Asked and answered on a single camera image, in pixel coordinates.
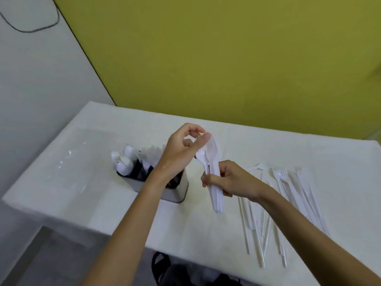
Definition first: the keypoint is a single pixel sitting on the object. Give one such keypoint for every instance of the person's right hand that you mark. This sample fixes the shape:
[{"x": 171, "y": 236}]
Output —
[{"x": 241, "y": 183}]

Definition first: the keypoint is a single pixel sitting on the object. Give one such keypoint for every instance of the person's left hand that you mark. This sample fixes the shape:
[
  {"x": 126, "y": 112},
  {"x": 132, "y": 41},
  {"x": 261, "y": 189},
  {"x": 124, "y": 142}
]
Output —
[{"x": 175, "y": 154}]

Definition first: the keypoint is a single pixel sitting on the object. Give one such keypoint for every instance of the person's left thumb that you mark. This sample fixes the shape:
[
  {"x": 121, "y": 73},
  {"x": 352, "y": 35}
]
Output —
[{"x": 202, "y": 142}]

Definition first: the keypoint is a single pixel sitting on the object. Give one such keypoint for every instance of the person's right thumb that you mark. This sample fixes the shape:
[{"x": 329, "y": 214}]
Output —
[{"x": 210, "y": 180}]

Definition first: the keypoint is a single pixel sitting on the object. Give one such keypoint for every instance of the person's left middle finger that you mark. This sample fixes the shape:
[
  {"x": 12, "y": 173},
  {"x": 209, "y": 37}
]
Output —
[{"x": 188, "y": 142}]

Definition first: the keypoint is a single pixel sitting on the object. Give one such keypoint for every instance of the white plastic spoon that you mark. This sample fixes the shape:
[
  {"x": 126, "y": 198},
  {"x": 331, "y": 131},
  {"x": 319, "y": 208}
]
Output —
[
  {"x": 129, "y": 151},
  {"x": 202, "y": 155},
  {"x": 125, "y": 167},
  {"x": 115, "y": 157}
]

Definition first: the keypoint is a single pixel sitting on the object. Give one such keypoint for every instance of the white plastic fork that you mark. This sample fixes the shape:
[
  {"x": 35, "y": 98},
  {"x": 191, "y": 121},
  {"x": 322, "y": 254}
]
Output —
[
  {"x": 216, "y": 163},
  {"x": 212, "y": 151}
]

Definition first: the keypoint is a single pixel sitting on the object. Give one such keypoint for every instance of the person's left forearm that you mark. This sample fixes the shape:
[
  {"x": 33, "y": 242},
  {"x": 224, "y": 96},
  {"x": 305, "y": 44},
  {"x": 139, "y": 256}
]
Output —
[{"x": 134, "y": 223}]

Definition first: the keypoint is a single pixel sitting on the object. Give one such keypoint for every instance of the person's right forearm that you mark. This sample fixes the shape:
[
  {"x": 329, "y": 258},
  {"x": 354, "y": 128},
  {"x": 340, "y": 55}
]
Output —
[{"x": 309, "y": 238}]

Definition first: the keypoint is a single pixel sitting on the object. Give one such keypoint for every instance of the metal cutlery caddy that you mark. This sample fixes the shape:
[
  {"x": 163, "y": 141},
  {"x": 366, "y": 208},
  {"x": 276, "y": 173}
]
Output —
[{"x": 175, "y": 192}]

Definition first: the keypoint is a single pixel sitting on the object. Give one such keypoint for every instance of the white tablecloth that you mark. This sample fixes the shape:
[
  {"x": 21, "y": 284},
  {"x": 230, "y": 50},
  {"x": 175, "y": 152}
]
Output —
[{"x": 184, "y": 229}]

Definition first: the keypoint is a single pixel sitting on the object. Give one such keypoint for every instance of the pile of white plastic cutlery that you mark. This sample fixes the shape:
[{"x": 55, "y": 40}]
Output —
[{"x": 285, "y": 187}]

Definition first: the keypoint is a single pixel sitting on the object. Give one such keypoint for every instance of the black bag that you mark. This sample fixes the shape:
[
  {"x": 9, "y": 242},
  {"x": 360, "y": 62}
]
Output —
[{"x": 178, "y": 272}]

